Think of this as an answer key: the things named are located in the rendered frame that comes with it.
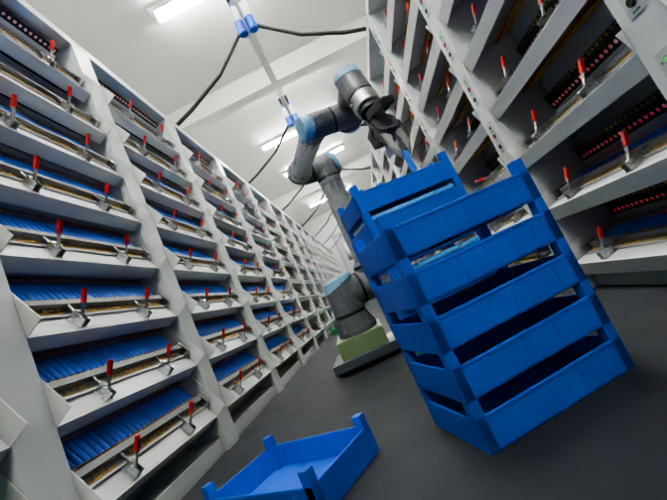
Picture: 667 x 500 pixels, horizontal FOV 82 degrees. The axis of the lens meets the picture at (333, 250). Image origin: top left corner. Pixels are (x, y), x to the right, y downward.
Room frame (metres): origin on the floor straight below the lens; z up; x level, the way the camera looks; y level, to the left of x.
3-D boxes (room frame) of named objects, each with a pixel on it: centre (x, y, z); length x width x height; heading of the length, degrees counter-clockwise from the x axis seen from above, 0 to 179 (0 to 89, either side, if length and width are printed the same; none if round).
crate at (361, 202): (1.10, -0.23, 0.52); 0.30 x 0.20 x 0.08; 103
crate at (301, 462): (0.80, 0.26, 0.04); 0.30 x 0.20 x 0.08; 58
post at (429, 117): (2.03, -0.84, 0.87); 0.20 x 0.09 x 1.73; 87
